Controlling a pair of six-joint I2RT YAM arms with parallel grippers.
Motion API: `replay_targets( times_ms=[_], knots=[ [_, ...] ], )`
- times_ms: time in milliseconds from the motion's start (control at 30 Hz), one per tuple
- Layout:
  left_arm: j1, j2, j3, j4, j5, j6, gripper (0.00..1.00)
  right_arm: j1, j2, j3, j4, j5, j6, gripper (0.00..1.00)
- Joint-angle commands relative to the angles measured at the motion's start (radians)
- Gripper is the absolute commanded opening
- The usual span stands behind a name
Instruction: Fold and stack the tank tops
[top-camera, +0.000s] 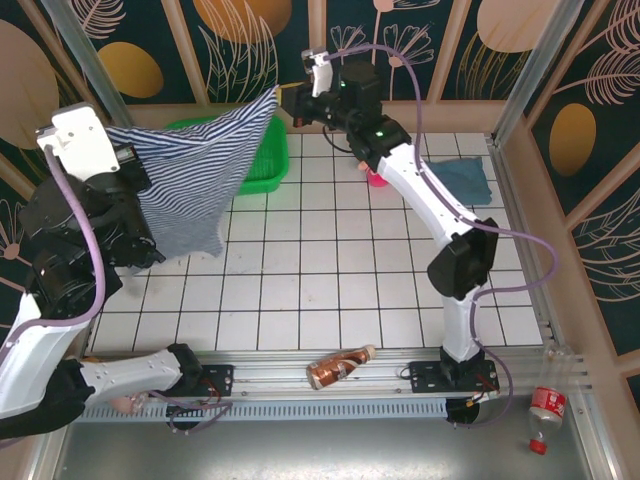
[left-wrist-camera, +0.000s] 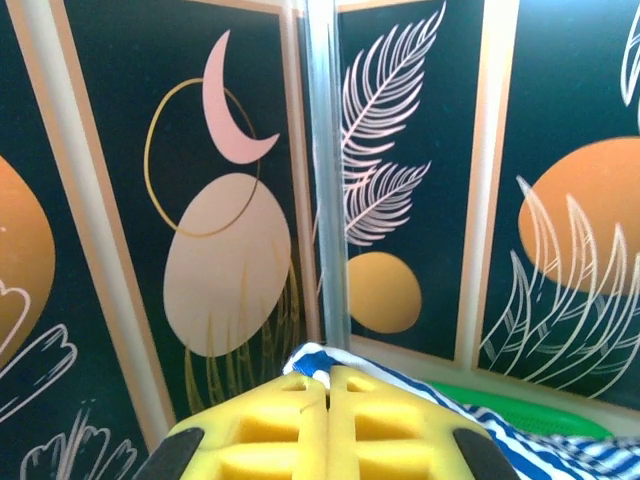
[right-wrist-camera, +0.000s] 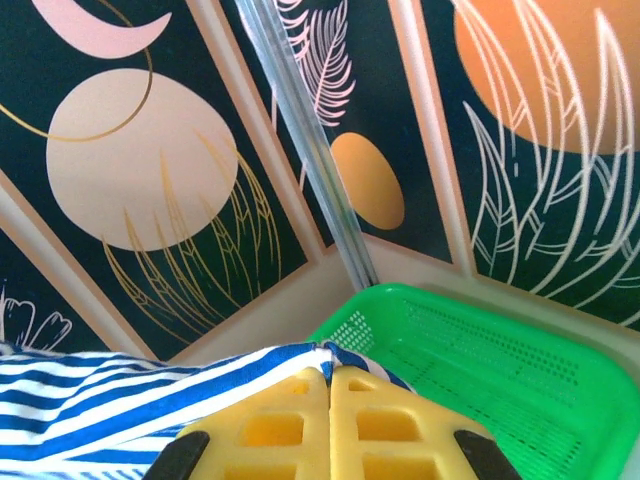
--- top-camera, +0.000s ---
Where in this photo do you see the brown drink bottle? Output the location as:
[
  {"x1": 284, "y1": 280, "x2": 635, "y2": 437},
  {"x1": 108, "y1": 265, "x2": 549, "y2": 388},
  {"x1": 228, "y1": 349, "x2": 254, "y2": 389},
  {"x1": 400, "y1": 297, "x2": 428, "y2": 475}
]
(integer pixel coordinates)
[{"x1": 305, "y1": 344, "x2": 377, "y2": 391}]

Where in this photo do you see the aluminium mounting rail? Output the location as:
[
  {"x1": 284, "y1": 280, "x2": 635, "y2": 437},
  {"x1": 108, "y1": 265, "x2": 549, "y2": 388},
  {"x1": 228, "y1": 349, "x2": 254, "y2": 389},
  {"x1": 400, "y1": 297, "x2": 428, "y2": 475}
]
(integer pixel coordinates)
[{"x1": 79, "y1": 348, "x2": 586, "y2": 401}]

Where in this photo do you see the slotted grey cable duct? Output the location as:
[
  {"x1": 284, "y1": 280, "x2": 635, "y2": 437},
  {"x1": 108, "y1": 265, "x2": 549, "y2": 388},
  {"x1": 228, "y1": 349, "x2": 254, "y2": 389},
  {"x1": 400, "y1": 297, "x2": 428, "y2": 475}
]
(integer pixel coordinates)
[{"x1": 74, "y1": 398, "x2": 449, "y2": 422}]

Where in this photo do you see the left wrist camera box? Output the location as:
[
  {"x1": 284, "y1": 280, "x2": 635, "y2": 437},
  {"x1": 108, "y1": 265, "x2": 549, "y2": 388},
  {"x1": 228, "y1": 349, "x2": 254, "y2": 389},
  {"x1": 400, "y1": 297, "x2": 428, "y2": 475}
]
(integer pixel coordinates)
[{"x1": 35, "y1": 103, "x2": 121, "y2": 174}]

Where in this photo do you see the pink plush doll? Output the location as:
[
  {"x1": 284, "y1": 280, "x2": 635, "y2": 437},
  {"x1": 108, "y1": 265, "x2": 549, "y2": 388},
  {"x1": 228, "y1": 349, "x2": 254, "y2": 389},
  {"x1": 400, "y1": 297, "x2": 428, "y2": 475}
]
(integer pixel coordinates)
[{"x1": 358, "y1": 159, "x2": 389, "y2": 189}]

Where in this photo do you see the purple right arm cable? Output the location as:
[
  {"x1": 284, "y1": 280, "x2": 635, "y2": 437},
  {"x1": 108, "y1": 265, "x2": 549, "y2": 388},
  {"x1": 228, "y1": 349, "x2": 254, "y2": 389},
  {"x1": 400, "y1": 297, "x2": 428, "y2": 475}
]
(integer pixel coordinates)
[{"x1": 324, "y1": 43, "x2": 561, "y2": 431}]

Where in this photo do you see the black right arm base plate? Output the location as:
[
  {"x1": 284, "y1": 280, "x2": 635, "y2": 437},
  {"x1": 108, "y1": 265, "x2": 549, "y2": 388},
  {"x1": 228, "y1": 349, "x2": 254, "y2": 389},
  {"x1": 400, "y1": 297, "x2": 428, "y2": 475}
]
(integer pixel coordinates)
[{"x1": 408, "y1": 358, "x2": 501, "y2": 394}]

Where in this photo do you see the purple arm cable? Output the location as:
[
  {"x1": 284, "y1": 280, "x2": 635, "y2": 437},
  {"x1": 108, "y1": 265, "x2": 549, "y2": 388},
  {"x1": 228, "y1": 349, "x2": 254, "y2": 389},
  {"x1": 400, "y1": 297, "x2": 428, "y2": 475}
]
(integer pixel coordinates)
[
  {"x1": 324, "y1": 43, "x2": 561, "y2": 431},
  {"x1": 0, "y1": 144, "x2": 236, "y2": 437}
]

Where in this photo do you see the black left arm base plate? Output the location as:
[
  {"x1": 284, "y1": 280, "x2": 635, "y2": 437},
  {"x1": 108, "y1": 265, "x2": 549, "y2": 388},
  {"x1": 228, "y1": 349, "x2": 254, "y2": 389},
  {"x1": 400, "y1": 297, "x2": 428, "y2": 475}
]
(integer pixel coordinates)
[{"x1": 192, "y1": 363, "x2": 235, "y2": 399}]

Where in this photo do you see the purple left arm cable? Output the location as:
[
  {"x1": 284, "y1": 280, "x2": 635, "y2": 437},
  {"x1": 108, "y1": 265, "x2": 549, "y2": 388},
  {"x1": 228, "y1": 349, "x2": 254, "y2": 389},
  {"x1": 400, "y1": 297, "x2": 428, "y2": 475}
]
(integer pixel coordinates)
[{"x1": 0, "y1": 144, "x2": 236, "y2": 437}]

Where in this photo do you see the blue white striped tank top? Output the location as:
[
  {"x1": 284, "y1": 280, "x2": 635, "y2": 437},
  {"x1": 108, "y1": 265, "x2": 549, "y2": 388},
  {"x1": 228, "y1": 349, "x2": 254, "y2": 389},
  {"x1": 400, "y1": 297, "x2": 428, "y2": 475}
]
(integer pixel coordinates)
[{"x1": 107, "y1": 84, "x2": 280, "y2": 274}]

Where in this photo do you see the aluminium frame post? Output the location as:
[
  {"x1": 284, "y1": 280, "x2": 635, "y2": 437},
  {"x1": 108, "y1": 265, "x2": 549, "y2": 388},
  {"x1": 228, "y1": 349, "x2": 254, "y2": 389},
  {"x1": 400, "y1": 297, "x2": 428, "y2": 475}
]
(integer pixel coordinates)
[
  {"x1": 42, "y1": 0, "x2": 134, "y2": 129},
  {"x1": 489, "y1": 0, "x2": 584, "y2": 146}
]

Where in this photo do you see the pink drink bottle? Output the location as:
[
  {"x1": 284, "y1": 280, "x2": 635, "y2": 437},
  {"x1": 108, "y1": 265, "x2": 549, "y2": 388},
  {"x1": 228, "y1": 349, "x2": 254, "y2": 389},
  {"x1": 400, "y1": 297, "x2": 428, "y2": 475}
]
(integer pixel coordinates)
[{"x1": 82, "y1": 352, "x2": 146, "y2": 415}]

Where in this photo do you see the plain blue tank top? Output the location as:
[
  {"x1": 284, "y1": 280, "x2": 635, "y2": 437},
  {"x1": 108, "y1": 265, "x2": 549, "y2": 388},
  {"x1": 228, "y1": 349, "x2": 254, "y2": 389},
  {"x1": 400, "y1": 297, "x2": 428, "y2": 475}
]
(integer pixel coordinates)
[{"x1": 428, "y1": 157, "x2": 494, "y2": 206}]

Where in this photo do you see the clear bottle with red label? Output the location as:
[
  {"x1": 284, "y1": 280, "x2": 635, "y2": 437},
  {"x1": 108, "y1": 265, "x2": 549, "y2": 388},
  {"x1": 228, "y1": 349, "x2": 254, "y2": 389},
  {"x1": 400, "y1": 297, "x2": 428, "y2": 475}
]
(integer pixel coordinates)
[{"x1": 528, "y1": 343, "x2": 576, "y2": 455}]

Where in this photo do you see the green plastic basket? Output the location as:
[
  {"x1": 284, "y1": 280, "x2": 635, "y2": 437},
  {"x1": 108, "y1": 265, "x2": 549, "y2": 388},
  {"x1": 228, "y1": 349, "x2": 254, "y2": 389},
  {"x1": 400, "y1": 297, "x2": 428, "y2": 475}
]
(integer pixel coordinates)
[{"x1": 164, "y1": 115, "x2": 291, "y2": 196}]

